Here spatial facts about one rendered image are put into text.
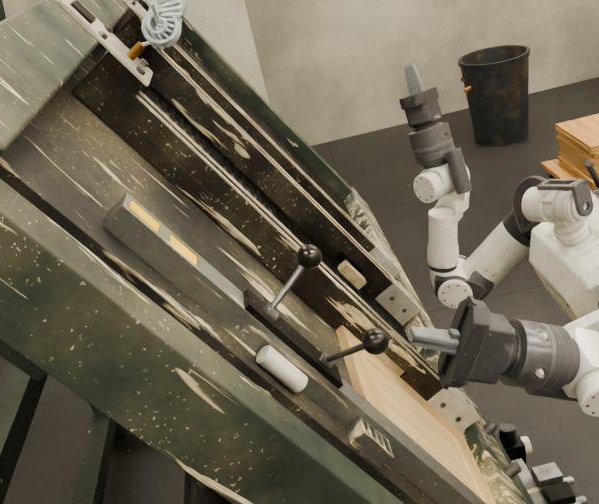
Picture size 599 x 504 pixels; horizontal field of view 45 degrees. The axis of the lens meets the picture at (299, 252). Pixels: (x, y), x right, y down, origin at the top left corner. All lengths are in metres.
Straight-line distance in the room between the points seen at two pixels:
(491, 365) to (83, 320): 0.51
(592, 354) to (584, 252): 0.42
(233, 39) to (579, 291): 3.88
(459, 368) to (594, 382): 0.17
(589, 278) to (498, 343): 0.45
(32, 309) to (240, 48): 4.32
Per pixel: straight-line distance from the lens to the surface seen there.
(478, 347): 0.95
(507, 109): 5.72
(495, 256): 1.68
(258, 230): 1.36
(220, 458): 0.84
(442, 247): 1.68
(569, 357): 1.00
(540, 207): 1.41
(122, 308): 0.74
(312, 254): 1.06
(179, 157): 1.31
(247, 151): 1.82
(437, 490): 1.28
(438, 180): 1.59
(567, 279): 1.41
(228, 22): 4.96
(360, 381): 1.31
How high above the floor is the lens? 2.02
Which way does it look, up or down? 26 degrees down
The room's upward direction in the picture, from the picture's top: 14 degrees counter-clockwise
